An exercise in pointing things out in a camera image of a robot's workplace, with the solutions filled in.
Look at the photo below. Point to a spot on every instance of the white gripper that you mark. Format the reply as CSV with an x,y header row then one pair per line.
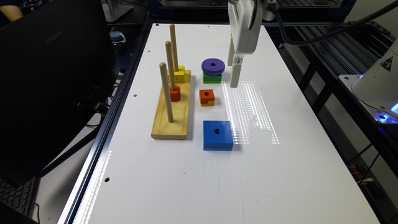
x,y
245,19

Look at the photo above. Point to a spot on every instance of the blue square block with hole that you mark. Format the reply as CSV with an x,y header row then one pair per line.
x,y
217,135

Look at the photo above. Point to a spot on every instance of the person forearm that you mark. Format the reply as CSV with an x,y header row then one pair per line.
x,y
12,12

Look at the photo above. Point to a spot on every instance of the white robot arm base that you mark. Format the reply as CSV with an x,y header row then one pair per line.
x,y
376,89

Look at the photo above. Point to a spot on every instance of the green square block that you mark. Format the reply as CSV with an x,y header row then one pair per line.
x,y
211,78

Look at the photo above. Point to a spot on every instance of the small orange square block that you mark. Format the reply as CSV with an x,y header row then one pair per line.
x,y
206,96

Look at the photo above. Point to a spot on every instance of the small yellow block underneath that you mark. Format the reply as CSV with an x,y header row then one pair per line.
x,y
207,103

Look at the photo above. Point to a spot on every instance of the yellow block on peg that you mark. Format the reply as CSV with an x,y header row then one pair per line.
x,y
179,75

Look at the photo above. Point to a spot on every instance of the orange block on peg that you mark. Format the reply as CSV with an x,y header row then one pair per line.
x,y
175,95

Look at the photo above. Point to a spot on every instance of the purple round disc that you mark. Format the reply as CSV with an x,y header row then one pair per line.
x,y
213,66

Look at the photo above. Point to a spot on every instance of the middle wooden peg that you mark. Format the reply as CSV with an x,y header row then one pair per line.
x,y
168,47

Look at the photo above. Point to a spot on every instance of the wooden peg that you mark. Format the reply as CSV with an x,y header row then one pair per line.
x,y
174,46
168,47
166,90

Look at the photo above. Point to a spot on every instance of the back wooden peg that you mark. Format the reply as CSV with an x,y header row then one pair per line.
x,y
174,46

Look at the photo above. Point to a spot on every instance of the front wooden peg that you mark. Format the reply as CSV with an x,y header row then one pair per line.
x,y
166,90

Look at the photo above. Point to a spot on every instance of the wooden peg base board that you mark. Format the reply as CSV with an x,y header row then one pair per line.
x,y
177,130

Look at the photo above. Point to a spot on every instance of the blue water bottle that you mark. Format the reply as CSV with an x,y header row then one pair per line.
x,y
122,49

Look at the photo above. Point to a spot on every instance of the grey monitor stand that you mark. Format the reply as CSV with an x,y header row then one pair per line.
x,y
113,10

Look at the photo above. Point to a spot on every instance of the black Samsung monitor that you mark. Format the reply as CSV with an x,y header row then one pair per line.
x,y
57,67

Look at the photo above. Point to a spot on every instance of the black keyboard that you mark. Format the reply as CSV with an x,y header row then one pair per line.
x,y
20,198

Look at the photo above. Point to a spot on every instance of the black aluminium table frame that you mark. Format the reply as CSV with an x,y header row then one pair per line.
x,y
304,151

